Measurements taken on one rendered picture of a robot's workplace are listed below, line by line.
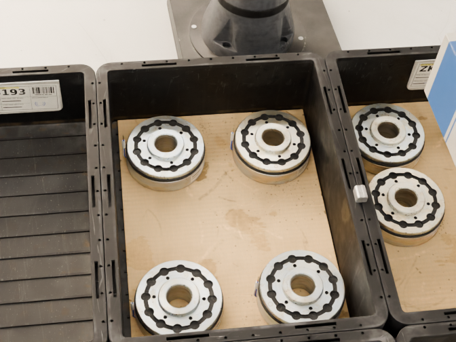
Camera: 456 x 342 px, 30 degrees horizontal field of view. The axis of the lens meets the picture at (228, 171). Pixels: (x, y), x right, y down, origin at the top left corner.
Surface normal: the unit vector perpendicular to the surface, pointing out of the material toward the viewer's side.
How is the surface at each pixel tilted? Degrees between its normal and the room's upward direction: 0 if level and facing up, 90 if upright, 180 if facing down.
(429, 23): 0
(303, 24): 4
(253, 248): 0
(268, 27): 70
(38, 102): 90
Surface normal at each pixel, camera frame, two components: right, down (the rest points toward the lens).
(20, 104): 0.12, 0.81
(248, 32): -0.09, 0.54
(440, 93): -0.98, 0.11
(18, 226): 0.06, -0.58
